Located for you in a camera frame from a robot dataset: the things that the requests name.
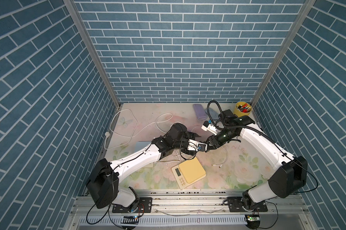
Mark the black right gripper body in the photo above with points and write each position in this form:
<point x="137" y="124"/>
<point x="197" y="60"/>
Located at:
<point x="221" y="137"/>

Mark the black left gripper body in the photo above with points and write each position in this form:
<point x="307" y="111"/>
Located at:
<point x="182" y="143"/>

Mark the yellow electronic kitchen scale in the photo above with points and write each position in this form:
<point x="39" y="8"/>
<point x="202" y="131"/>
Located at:
<point x="188" y="173"/>

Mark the blue electronic kitchen scale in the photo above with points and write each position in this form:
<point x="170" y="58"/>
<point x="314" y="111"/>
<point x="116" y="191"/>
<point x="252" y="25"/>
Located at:
<point x="144" y="143"/>

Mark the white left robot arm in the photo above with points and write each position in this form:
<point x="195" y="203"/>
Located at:
<point x="103" y="182"/>

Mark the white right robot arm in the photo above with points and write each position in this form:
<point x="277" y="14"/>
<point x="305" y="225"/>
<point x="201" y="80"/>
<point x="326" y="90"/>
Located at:
<point x="290" y="172"/>

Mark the yellow pen cup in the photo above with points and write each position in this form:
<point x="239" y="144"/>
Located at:
<point x="242" y="109"/>

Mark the blue pencil case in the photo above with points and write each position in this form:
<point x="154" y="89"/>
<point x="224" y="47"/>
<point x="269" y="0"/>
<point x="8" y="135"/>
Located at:
<point x="214" y="115"/>

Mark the purple pencil case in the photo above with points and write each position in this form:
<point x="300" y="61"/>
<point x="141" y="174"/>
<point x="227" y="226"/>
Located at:
<point x="199" y="111"/>

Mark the floral table mat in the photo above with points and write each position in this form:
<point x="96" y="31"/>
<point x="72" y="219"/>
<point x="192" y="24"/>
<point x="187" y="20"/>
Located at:
<point x="237" y="165"/>

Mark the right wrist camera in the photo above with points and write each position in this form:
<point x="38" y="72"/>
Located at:
<point x="208" y="126"/>

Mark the aluminium mounting rail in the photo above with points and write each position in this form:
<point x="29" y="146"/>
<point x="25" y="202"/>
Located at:
<point x="210" y="201"/>

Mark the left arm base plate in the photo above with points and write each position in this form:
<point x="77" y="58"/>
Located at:
<point x="143" y="204"/>

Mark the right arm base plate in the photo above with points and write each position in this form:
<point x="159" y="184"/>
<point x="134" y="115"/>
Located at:
<point x="242" y="204"/>

